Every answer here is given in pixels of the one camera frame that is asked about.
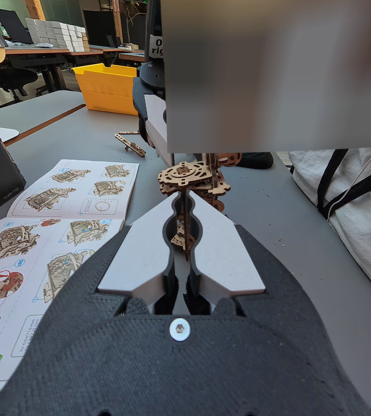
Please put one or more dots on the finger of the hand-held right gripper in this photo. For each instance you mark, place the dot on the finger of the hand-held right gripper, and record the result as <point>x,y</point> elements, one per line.
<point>156,123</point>

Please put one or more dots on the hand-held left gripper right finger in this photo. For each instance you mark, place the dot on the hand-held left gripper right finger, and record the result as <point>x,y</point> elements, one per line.
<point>227,260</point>

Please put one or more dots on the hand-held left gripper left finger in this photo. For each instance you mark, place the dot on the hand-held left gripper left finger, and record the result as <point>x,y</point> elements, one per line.
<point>133,260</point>

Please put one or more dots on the wooden mechanical puzzle model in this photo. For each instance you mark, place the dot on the wooden mechanical puzzle model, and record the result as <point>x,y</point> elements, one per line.
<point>185,177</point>

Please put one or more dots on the illustrated instruction booklet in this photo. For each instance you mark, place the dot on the illustrated instruction booklet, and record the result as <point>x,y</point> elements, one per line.
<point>59,201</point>

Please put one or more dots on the adjacent grey desk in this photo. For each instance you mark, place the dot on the adjacent grey desk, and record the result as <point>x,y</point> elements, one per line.
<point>36,110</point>

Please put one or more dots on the thin wooden strip part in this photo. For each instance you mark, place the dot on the thin wooden strip part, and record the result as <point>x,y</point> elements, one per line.
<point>128,132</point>

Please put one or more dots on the long wooden strip with peg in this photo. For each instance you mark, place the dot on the long wooden strip with peg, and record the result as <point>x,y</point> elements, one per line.
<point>132,146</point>

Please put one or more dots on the yellow plastic bin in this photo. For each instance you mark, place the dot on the yellow plastic bin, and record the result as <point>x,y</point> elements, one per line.
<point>107,91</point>

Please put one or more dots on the stack of small white boxes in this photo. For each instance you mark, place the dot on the stack of small white boxes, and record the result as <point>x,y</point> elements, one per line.
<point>55,34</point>

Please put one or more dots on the black wrist rest pad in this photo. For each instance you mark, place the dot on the black wrist rest pad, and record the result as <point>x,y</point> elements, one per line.
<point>257,161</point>

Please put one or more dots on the wooden pillar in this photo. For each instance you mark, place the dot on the wooden pillar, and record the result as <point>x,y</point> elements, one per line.
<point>34,9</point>

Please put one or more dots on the person's white shirt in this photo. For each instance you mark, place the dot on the person's white shirt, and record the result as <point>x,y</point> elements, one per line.
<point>367,243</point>

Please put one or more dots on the black office chair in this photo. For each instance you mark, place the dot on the black office chair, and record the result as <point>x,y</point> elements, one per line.
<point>13,79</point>

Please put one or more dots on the white rounded board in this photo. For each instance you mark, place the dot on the white rounded board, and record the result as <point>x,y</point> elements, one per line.
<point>7,134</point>

